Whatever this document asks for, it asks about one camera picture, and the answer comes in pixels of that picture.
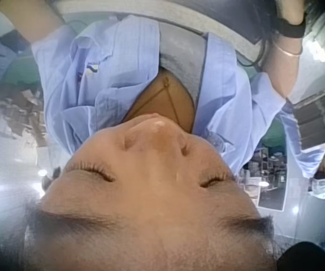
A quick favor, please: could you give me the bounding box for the person's right hand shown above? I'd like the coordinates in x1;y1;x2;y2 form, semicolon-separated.
280;0;306;26

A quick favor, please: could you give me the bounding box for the black wrist band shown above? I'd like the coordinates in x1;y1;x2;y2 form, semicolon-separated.
274;17;306;40

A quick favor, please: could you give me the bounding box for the rack of dark trays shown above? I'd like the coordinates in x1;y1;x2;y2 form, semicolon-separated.
285;81;325;155

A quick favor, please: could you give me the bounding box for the shelf with containers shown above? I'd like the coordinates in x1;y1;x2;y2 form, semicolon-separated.
240;145;289;212

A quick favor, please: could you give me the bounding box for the cluttered grey shelf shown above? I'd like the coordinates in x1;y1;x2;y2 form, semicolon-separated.
0;89;49;149

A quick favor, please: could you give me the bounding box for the thin metal bracelet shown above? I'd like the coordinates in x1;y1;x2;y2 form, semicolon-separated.
274;44;304;58

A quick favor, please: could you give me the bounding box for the black cable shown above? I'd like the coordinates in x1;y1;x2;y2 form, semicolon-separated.
251;35;278;70

